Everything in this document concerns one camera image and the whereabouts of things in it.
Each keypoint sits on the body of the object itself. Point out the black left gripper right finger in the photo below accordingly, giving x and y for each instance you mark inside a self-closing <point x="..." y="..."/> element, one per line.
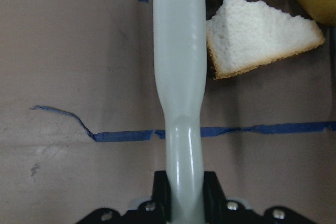
<point x="214" y="198"/>

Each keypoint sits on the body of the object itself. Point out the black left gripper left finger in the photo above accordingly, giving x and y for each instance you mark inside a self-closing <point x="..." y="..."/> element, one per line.
<point x="161" y="196"/>

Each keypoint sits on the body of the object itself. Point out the triangular white bread slice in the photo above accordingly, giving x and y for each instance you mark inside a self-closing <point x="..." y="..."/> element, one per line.
<point x="243" y="36"/>

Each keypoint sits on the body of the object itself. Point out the pale green hand brush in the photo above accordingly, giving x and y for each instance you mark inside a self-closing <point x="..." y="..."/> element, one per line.
<point x="180" y="75"/>

